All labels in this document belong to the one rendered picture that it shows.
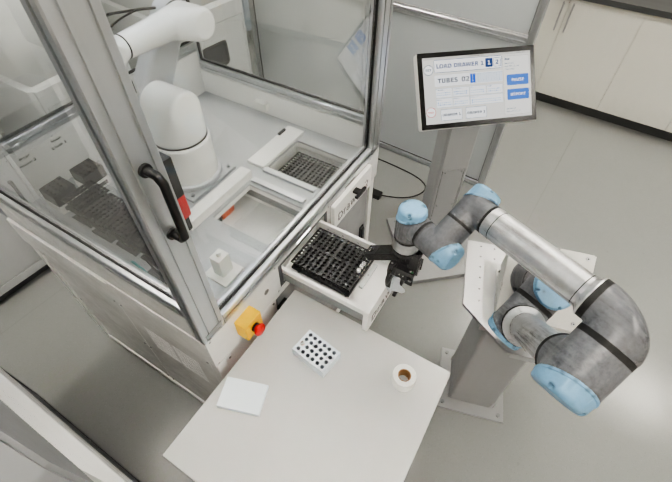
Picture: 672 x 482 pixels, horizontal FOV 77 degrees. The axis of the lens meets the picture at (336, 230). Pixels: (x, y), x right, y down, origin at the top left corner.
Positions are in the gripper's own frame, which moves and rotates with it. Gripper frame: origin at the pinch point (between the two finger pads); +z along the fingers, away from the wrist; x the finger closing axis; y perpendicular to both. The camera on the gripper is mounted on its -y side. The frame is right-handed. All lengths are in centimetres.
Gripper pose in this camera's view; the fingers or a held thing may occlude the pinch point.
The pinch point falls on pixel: (391, 284)
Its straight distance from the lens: 134.4
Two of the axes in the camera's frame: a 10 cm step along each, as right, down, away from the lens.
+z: 0.0, 6.7, 7.5
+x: 5.2, -6.4, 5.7
